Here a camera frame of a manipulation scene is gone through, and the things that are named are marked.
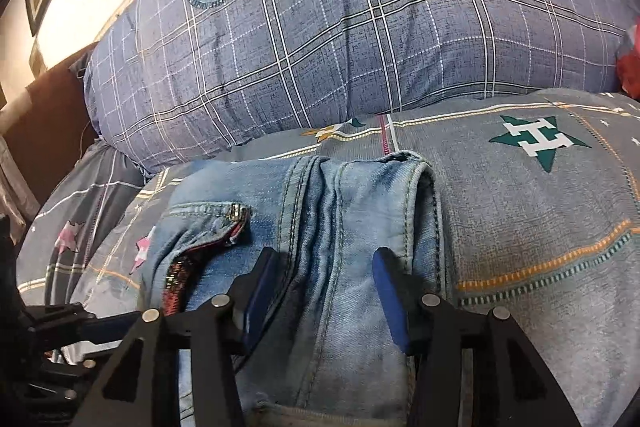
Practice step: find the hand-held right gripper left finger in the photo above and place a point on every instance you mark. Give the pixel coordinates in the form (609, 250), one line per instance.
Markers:
(260, 302)

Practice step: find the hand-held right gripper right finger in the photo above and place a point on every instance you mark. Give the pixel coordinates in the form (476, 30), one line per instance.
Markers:
(392, 302)

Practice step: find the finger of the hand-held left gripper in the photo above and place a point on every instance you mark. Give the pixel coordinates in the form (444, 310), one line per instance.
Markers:
(107, 326)
(75, 374)

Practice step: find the blue denim pants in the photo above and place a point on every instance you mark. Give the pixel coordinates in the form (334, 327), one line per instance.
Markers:
(340, 307)

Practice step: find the grey star-print bed sheet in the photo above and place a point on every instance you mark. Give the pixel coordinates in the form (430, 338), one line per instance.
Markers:
(525, 217)

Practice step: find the brown headboard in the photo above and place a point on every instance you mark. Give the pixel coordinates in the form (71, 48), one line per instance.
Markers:
(45, 107)

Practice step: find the blue plaid pillow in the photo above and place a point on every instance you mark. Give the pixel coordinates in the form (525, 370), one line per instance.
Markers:
(375, 32)

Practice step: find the red soft item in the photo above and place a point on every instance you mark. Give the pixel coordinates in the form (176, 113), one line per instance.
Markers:
(629, 62)

